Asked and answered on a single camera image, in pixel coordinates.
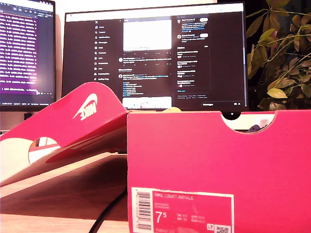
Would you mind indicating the red Nike shoebox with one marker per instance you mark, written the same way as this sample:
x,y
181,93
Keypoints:
x,y
194,157

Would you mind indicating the wide black computer monitor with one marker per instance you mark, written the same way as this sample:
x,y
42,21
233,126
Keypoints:
x,y
155,60

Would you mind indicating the navy shoe with white tongue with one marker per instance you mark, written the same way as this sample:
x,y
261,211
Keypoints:
x,y
255,128

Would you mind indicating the green leafy houseplant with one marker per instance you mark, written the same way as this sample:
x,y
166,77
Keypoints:
x,y
279,72

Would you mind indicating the monitor with purple terminal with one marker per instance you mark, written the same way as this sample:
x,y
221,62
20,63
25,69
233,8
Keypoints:
x,y
26,48

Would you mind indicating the small black monitor mount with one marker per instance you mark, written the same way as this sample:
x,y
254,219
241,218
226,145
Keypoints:
x,y
28,116

